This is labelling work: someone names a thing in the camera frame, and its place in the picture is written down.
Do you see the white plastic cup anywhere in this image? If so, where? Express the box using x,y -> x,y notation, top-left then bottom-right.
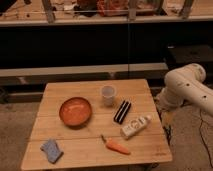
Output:
101,85 -> 116,107

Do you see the orange ceramic bowl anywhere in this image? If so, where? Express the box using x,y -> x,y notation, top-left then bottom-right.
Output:
59,97 -> 92,127

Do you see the black striped rectangular block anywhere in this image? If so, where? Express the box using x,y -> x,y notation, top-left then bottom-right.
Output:
113,101 -> 131,124

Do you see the black box on shelf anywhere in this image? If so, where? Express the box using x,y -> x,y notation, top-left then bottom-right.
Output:
165,45 -> 213,73

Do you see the orange toy carrot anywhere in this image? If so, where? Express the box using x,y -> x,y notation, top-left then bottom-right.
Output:
101,136 -> 131,155

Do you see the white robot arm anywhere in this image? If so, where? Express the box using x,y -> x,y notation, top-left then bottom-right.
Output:
157,63 -> 213,116

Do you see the white plastic bottle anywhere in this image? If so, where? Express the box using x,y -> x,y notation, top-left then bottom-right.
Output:
120,115 -> 151,139

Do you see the black cable on floor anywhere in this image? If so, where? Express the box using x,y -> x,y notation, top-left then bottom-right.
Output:
198,109 -> 213,168

